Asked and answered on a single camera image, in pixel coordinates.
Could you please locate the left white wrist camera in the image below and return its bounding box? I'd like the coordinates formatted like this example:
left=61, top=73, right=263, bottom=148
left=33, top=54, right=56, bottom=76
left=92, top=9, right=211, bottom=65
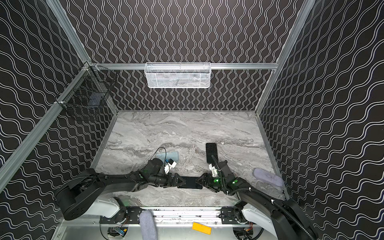
left=164, top=159, right=177, bottom=175

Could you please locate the light blue phone case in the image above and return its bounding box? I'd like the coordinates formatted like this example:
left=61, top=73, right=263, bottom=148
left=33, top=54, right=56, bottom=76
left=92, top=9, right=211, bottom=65
left=155, top=151, right=179, bottom=163

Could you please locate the lavender cloth pad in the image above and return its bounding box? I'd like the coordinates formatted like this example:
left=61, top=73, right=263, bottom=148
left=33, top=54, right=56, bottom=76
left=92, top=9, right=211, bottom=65
left=253, top=168, right=284, bottom=188

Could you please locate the yellow flat block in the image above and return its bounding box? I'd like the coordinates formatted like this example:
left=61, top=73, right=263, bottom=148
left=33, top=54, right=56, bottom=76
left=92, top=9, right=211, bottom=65
left=192, top=223, right=212, bottom=235

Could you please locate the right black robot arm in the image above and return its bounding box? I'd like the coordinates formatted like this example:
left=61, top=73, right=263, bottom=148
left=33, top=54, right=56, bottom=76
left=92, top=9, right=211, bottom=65
left=196, top=161, right=319, bottom=240

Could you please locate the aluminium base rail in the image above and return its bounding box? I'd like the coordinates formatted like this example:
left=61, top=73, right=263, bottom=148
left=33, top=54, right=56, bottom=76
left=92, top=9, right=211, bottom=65
left=61, top=205, right=302, bottom=226

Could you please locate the black wire basket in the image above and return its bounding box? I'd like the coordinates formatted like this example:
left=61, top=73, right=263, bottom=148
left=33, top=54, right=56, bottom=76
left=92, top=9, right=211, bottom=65
left=57, top=62, right=118, bottom=122

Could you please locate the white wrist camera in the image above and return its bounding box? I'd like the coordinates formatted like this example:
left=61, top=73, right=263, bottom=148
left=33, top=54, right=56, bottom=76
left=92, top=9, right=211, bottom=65
left=164, top=159, right=177, bottom=175
left=209, top=164, right=218, bottom=178

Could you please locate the white wire basket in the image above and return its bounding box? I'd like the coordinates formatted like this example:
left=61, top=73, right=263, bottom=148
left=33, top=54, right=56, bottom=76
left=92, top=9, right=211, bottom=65
left=144, top=62, right=212, bottom=89

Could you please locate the black phone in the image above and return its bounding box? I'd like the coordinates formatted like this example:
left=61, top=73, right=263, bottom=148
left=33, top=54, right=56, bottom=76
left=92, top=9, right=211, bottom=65
left=178, top=177, right=203, bottom=190

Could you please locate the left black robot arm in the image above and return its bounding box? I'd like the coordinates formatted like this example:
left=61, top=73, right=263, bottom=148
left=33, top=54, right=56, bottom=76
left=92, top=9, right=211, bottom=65
left=54, top=158, right=186, bottom=223

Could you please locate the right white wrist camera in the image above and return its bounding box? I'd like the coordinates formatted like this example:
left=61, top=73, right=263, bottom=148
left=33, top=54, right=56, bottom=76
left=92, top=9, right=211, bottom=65
left=209, top=164, right=218, bottom=178

